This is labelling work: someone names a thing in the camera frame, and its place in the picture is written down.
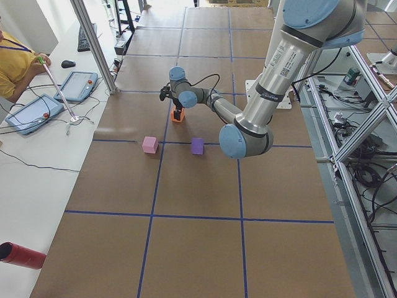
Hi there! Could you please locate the black keyboard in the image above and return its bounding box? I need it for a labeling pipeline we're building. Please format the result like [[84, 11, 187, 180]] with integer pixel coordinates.
[[77, 26, 91, 52]]

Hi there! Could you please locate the black computer mouse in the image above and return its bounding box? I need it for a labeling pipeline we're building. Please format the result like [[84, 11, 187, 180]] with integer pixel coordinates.
[[61, 60, 76, 69]]

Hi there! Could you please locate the light pink foam cube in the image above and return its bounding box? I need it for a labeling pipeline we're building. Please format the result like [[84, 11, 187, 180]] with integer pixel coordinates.
[[142, 136, 158, 154]]

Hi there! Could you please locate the aluminium frame post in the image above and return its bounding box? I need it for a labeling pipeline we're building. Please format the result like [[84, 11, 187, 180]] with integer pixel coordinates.
[[70, 0, 118, 94]]

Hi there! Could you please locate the pink stick tool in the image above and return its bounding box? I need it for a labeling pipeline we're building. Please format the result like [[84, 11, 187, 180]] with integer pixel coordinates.
[[37, 55, 79, 123]]

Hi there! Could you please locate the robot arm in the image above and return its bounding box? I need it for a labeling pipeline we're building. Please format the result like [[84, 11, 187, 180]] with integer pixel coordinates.
[[159, 1, 367, 158]]

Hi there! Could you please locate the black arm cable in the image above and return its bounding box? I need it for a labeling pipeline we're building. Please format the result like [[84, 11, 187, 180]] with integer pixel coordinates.
[[187, 73, 236, 122]]

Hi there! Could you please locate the white camera mast pedestal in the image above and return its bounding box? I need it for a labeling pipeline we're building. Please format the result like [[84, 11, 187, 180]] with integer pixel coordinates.
[[245, 0, 294, 110]]

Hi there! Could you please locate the brown paper table cover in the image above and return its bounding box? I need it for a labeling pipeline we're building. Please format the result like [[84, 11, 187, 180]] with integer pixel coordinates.
[[32, 7, 355, 297]]

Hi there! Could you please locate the person in yellow shirt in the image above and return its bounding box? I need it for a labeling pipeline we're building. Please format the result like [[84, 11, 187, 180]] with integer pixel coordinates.
[[1, 30, 51, 103]]

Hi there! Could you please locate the far teach pendant tablet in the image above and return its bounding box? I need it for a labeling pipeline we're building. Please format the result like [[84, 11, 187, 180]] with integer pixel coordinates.
[[60, 71, 99, 102]]

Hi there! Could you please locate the teach pendant tablet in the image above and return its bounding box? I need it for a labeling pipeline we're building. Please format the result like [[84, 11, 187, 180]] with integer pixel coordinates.
[[5, 94, 64, 135], [60, 71, 99, 102]]

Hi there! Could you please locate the red cylinder tube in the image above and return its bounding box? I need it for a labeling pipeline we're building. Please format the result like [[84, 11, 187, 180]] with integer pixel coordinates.
[[1, 242, 47, 269]]

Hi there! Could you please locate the orange foam cube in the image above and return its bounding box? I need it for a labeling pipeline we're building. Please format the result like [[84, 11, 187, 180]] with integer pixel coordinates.
[[170, 107, 185, 123]]

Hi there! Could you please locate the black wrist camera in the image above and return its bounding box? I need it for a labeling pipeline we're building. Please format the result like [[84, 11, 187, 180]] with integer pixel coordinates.
[[159, 86, 172, 101]]

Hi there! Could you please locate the near teach pendant tablet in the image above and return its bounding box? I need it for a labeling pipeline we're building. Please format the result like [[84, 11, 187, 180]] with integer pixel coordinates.
[[5, 94, 64, 135]]

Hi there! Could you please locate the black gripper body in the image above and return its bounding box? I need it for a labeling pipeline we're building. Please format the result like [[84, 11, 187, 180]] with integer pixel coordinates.
[[172, 99, 184, 110]]

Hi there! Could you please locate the dark purple foam cube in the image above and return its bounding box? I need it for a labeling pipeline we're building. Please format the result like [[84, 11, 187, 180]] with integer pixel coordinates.
[[190, 137, 204, 155]]

